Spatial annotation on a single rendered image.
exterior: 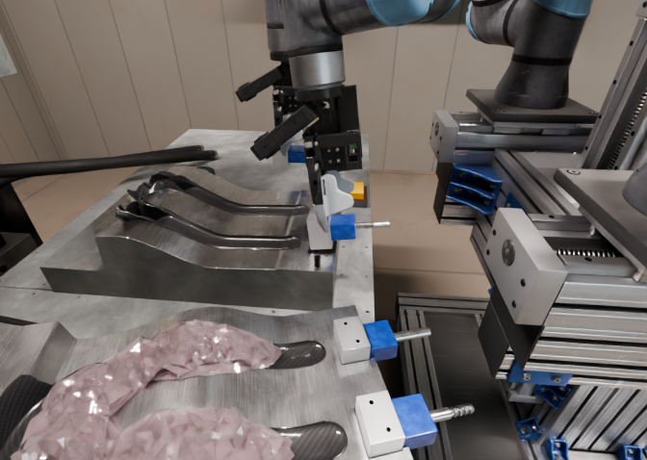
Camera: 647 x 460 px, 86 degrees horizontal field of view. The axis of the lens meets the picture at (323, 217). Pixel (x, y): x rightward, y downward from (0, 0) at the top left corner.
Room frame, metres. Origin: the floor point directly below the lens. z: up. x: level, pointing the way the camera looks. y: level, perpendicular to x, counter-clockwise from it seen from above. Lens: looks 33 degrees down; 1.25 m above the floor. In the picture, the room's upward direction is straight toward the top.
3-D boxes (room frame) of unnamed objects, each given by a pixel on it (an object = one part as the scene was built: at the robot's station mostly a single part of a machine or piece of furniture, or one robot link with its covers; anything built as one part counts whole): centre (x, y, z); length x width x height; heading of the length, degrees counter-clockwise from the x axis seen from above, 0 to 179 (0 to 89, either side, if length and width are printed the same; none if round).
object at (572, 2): (0.84, -0.48, 1.20); 0.13 x 0.12 x 0.14; 20
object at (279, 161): (0.77, 0.05, 0.93); 0.13 x 0.05 x 0.05; 85
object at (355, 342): (0.31, -0.08, 0.85); 0.13 x 0.05 x 0.05; 102
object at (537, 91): (0.84, -0.48, 1.09); 0.15 x 0.15 x 0.10
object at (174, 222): (0.55, 0.21, 0.92); 0.35 x 0.16 x 0.09; 85
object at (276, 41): (0.78, 0.07, 1.17); 0.08 x 0.08 x 0.05
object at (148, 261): (0.56, 0.22, 0.87); 0.50 x 0.26 x 0.14; 85
